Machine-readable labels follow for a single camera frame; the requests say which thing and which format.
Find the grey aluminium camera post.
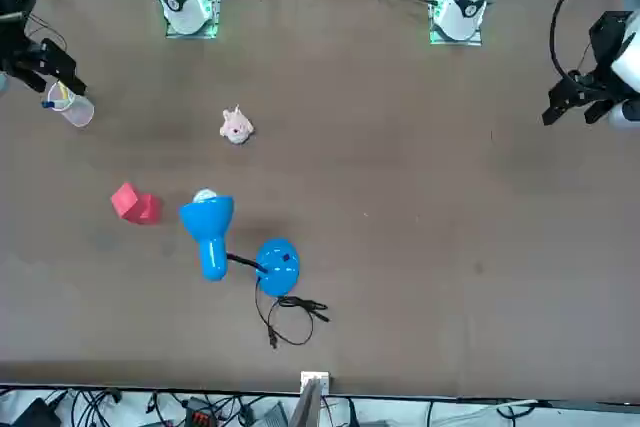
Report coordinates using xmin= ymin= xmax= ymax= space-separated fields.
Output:
xmin=288 ymin=379 xmax=324 ymax=427

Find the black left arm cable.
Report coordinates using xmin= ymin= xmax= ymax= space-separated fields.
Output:
xmin=548 ymin=0 xmax=599 ymax=86

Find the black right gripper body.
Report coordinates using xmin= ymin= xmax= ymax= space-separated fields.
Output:
xmin=0 ymin=0 xmax=37 ymax=74

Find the red rectangular block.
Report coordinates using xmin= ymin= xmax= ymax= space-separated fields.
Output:
xmin=110 ymin=182 xmax=163 ymax=226

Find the black power adapter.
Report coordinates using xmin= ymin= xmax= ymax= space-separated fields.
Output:
xmin=9 ymin=396 xmax=62 ymax=427

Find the black lamp power cable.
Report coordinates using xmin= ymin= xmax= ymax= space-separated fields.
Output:
xmin=253 ymin=276 xmax=330 ymax=350

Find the clear plastic cup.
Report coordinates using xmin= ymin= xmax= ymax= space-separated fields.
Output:
xmin=46 ymin=80 xmax=96 ymax=128

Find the black device with red ports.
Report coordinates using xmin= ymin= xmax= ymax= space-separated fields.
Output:
xmin=183 ymin=398 xmax=217 ymax=427

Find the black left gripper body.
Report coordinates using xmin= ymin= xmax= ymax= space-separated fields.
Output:
xmin=588 ymin=10 xmax=634 ymax=69

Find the white post bracket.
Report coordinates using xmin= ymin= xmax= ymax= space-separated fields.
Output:
xmin=299 ymin=370 xmax=331 ymax=394

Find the blue desk lamp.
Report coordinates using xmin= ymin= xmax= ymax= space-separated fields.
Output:
xmin=178 ymin=188 xmax=302 ymax=298

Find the pink plush toy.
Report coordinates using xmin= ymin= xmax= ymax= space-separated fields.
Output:
xmin=218 ymin=104 xmax=255 ymax=147

